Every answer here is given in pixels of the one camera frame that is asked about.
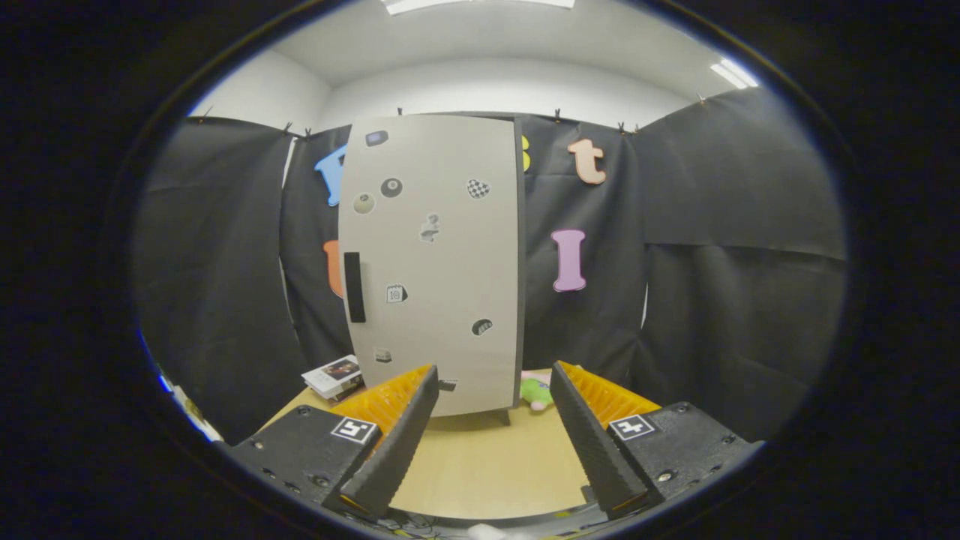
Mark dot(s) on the small ceiling light panel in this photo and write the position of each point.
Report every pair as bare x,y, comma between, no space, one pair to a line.
733,73

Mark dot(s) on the pink and green plush toy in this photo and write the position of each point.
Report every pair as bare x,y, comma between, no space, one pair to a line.
536,391

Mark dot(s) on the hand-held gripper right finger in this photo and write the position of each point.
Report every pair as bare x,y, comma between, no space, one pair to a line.
592,442

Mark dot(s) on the light grey shoe cabinet door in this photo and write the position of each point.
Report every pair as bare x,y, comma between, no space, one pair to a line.
442,285

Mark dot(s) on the white printed board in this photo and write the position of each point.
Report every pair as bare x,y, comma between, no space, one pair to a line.
196,416

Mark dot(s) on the black backdrop cloth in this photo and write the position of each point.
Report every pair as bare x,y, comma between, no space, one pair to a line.
712,225

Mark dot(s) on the grey shoe cabinet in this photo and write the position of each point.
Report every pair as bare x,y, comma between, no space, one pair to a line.
520,262

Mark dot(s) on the brown flat box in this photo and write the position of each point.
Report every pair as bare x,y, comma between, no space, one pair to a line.
354,391

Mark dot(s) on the long ceiling light panel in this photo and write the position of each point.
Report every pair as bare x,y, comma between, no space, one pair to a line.
480,4

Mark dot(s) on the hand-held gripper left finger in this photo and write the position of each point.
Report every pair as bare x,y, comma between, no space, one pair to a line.
401,442

